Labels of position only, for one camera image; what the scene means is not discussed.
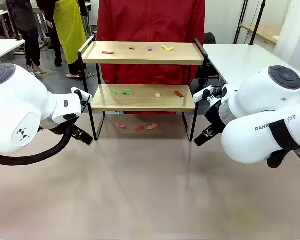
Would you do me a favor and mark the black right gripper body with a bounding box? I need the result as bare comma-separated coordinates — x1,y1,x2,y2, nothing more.
205,103,226,133

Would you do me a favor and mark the light wood table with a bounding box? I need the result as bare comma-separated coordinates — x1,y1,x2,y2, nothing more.
238,23,283,46

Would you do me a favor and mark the person in red jacket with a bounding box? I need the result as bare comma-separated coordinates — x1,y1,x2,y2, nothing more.
96,0,206,115

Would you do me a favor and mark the black office chair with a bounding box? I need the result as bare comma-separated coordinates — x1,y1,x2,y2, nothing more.
203,32,217,46

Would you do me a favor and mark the black tripod stand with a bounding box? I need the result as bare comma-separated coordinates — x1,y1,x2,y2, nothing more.
233,0,267,46

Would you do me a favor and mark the white table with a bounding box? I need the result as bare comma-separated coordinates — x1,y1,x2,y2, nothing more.
202,43,291,88
0,38,26,65

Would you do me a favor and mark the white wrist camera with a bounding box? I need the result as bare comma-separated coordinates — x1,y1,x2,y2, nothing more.
70,86,94,106
192,85,215,103

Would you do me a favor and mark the black braided cable sleeve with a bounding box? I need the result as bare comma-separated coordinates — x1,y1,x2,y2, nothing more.
0,122,77,166

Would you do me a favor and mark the figure in dark clothes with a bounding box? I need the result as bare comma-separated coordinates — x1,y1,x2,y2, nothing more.
6,0,50,76

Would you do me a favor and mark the black cable strap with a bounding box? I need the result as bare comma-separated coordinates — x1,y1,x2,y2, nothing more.
266,119,300,169

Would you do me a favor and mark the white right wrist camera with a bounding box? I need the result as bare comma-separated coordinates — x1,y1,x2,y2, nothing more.
192,85,215,103

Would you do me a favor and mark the figure in yellow apron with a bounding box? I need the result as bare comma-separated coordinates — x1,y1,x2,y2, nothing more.
36,0,95,80

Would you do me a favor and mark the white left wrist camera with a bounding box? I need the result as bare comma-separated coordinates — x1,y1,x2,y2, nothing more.
70,86,94,106

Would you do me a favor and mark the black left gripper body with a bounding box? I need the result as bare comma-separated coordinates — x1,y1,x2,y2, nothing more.
39,116,78,135

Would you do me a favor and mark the wooden shelf black metal frame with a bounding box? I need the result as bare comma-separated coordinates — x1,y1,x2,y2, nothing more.
77,35,209,143

